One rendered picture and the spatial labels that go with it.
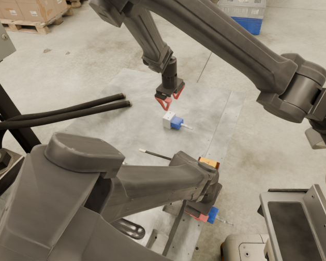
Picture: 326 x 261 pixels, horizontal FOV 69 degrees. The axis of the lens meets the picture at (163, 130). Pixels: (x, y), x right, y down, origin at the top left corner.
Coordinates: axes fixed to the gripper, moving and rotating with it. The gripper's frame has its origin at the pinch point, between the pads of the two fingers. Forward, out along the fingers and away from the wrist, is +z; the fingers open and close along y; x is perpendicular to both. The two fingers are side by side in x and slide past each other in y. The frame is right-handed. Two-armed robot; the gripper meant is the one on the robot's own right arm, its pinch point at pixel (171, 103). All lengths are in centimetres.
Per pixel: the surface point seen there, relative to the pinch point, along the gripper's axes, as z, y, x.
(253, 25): 82, -262, -33
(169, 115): 7.1, 0.0, -0.8
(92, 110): 5.8, 14.6, -31.4
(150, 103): 12.6, -7.1, -16.4
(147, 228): 3.2, 44.9, 19.0
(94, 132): 12.4, 20.5, -27.2
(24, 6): 58, -139, -337
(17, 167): 16, 49, -46
